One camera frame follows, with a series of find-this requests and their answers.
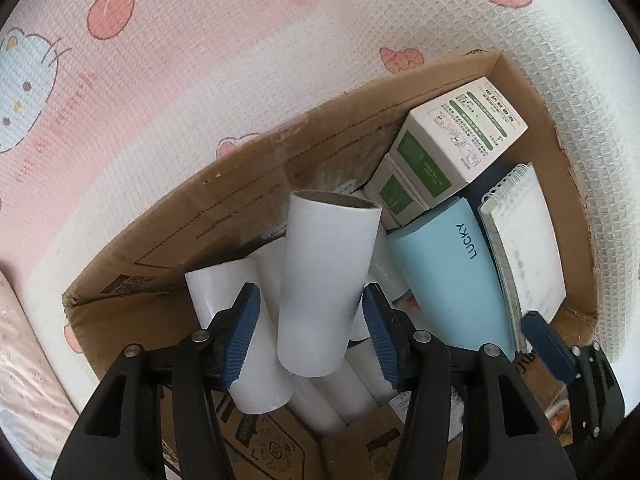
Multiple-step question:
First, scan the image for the white paper tube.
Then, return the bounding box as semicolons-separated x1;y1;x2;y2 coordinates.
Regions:
277;190;384;378

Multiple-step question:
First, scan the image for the pink cartoon print mat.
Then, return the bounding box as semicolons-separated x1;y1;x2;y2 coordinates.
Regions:
0;0;640;461

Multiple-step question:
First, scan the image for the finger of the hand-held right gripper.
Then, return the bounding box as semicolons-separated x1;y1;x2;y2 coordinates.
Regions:
520;311;626;448

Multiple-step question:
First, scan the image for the small green white carton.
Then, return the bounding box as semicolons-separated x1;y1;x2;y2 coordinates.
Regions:
364;152;433;227

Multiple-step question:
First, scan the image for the large green white carton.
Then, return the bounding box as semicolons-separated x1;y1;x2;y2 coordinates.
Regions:
390;76;529;208

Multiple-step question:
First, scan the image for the pile of white tubes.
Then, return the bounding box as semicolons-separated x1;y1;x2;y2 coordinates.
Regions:
185;187;413;433

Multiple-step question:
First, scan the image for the white spiral notepad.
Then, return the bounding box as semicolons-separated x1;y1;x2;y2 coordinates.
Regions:
477;162;568;353

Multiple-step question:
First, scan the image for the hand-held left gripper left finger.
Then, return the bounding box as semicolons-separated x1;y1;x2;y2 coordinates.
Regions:
52;282;262;480

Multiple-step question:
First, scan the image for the light blue book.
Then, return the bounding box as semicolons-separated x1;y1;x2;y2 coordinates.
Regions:
386;196;518;361

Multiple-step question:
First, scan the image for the brown cardboard box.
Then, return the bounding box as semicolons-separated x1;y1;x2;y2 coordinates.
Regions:
61;49;601;480

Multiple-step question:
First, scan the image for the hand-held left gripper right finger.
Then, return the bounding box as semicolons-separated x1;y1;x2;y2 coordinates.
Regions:
362;282;578;480

